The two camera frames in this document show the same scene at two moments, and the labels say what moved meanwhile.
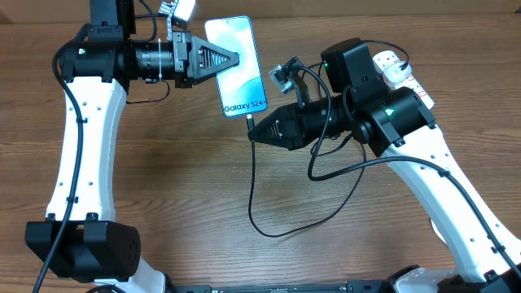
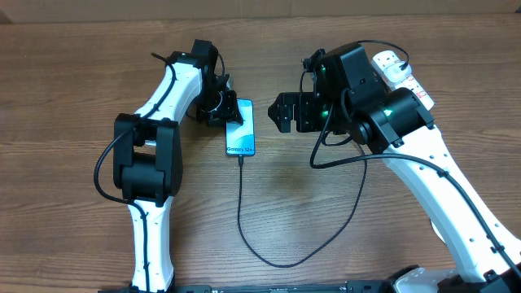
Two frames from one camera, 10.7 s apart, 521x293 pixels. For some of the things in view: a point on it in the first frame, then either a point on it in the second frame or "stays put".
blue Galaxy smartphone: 242,87 -> 240,139
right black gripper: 294,124 -> 307,106
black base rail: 343,287 stays put
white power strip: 391,56 stays put
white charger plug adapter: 395,75 stays put
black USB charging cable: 249,124 -> 355,194
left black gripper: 194,47 -> 227,112
